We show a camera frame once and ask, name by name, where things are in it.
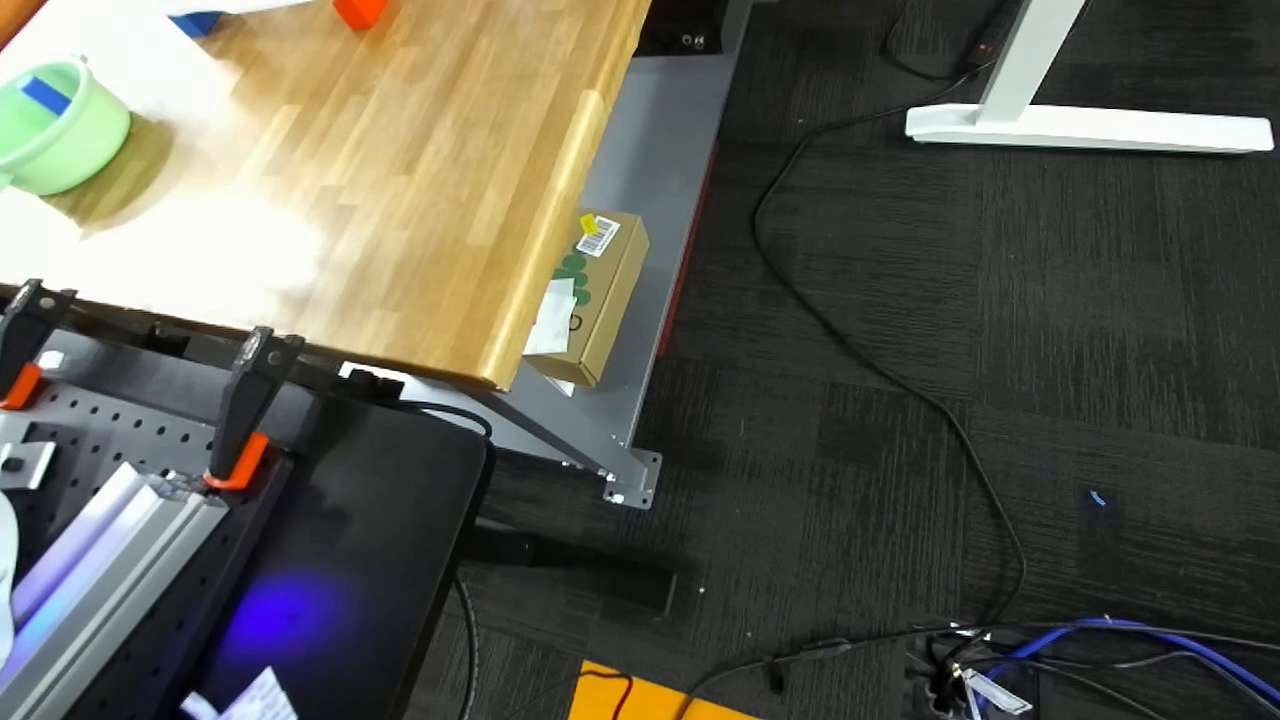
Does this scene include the grey table frame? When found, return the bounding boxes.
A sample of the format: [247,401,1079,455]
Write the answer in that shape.
[335,50,757,510]

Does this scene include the orange floor mat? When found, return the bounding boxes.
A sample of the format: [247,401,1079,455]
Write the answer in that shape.
[562,660,757,720]

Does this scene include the orange handled clamp right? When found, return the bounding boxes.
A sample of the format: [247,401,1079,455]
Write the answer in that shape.
[203,327,303,490]

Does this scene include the orange handled clamp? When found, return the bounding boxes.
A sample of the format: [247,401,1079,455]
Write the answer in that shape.
[203,327,303,490]
[0,281,73,411]

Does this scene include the orange handled clamp left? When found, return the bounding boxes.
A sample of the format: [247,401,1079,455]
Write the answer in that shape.
[0,281,73,411]

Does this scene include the white desk leg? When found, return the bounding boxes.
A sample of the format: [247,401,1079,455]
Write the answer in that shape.
[904,0,1280,156]

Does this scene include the black floor cable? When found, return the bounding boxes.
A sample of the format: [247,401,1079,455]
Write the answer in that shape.
[671,105,1030,720]

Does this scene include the blue block under drawers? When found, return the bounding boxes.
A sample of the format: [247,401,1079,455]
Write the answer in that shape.
[172,12,222,40]

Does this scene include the green plastic bowl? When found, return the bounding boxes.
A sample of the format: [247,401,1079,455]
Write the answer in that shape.
[0,59,132,196]

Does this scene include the blue cable bundle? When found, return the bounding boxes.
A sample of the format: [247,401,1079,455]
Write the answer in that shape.
[985,611,1280,710]

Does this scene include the orange block under drawers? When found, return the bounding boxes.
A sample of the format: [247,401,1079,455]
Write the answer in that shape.
[332,0,391,33]

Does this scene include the small cardboard box under table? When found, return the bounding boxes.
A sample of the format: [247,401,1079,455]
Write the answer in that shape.
[523,208,648,386]

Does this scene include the blue block in bowl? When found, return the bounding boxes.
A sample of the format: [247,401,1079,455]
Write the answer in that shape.
[21,76,73,116]

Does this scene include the aluminium extrusion rail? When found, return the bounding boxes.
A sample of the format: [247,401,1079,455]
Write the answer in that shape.
[0,465,229,720]

